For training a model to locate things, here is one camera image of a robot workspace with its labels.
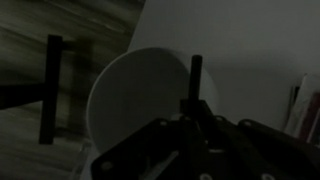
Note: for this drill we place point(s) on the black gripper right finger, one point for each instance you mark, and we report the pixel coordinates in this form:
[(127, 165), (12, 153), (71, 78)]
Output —
[(260, 150)]

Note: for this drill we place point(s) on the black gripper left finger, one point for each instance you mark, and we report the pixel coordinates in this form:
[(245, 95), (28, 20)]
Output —
[(150, 150)]

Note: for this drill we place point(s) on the white bowl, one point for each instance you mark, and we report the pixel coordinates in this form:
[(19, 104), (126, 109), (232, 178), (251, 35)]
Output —
[(140, 100)]

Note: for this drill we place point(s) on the dark picture cover book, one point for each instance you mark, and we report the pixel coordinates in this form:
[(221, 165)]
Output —
[(310, 116)]

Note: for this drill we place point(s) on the black T-shaped frame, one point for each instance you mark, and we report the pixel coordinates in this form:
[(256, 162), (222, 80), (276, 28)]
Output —
[(51, 90)]

